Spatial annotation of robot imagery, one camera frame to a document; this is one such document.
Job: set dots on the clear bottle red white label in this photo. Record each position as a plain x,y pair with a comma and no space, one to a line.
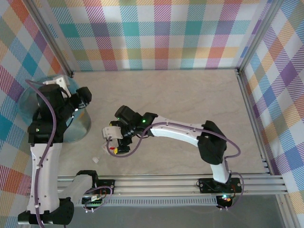
95,160

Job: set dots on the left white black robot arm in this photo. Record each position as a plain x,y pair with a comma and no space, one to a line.
45,166

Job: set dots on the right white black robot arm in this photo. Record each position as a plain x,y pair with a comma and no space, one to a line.
175,130

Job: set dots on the round metal bin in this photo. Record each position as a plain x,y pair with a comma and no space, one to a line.
80,128

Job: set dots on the left controller board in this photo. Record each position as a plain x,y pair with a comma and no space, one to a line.
93,202

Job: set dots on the controller board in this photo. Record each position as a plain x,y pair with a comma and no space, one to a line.
93,202
224,198

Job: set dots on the right controller board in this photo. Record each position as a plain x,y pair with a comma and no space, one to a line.
224,198

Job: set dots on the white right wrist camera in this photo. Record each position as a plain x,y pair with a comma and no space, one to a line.
111,132

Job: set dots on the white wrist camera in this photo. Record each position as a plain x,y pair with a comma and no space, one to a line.
111,132
57,82

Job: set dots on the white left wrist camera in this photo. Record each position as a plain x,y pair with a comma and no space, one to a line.
57,82

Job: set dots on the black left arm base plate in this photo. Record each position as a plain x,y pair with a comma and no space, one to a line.
108,186

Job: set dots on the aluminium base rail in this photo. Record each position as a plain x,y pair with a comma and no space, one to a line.
154,185

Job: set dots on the aluminium frame post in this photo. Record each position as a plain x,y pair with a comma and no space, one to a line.
257,35
49,35

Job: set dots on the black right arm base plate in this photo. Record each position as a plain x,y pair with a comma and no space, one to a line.
206,185

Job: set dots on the aluminium side rail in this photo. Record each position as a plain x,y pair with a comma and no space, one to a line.
247,99

